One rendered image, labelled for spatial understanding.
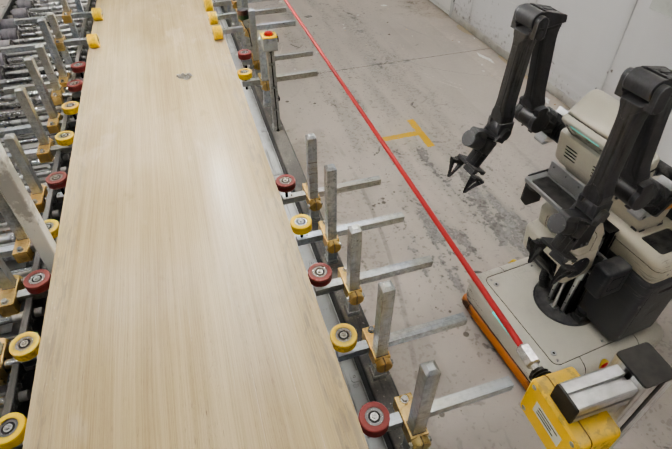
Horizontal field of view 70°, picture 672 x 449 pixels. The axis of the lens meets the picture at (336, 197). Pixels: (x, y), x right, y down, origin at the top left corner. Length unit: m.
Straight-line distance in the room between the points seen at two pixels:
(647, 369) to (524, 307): 1.89
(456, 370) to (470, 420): 0.24
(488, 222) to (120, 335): 2.31
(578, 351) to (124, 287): 1.83
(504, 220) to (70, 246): 2.44
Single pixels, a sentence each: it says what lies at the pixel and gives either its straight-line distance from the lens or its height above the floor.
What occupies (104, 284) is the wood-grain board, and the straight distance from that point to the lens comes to 1.75.
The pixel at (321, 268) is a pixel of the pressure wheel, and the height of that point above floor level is 0.90.
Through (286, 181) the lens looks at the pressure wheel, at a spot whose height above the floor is 0.91.
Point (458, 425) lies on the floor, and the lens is 2.39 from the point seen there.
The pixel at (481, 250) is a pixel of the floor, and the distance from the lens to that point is 3.03.
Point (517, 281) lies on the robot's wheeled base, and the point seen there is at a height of 0.28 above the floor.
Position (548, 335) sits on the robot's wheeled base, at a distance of 2.40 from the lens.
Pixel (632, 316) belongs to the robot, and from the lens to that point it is 2.33.
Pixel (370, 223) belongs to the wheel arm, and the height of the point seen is 0.83.
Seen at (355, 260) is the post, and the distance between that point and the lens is 1.53.
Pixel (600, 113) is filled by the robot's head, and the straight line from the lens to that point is 1.71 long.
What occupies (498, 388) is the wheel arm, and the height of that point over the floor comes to 0.85.
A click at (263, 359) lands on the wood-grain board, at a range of 1.44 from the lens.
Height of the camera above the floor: 2.13
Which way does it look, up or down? 41 degrees down
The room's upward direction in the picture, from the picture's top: straight up
